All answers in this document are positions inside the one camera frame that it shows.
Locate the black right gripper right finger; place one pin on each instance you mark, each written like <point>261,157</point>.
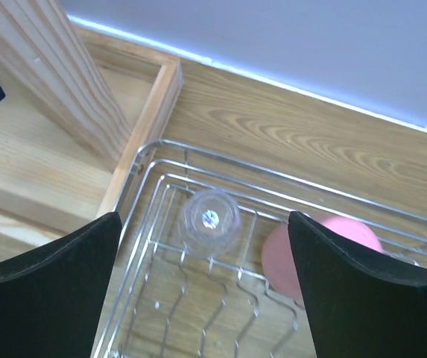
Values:
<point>359,302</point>

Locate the metal wire dish rack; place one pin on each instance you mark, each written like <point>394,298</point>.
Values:
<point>163,302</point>

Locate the clear drinking glass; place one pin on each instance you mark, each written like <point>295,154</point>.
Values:
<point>209,223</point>

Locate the wooden clothes rack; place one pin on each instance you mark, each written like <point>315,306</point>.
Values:
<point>78,104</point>

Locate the pink cup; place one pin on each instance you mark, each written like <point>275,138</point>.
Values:
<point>277,258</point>

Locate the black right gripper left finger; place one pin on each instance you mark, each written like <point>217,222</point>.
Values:
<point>51,297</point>

